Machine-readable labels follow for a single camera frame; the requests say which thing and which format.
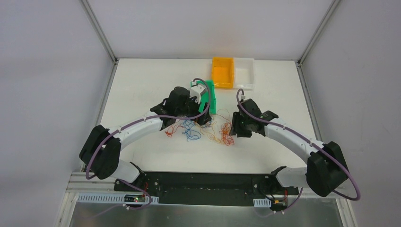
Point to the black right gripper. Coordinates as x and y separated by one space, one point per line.
237 126

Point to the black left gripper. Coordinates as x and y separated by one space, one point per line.
202 114

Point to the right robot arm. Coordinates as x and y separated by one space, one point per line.
325 162

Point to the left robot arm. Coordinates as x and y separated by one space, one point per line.
101 151

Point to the green plastic bin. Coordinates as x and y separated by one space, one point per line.
209 96

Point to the white plastic bin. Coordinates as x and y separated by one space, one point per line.
244 73

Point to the orange plastic bin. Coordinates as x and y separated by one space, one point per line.
222 72

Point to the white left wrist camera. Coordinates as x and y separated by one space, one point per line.
196 92

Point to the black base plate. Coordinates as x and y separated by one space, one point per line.
207 188

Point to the white slotted cable duct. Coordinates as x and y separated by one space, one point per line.
114 198

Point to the aluminium frame left rail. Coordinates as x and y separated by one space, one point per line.
78 184

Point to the aluminium frame rail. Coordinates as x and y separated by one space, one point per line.
78 184
344 207

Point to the aluminium frame right rail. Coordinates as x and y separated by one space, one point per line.
344 207

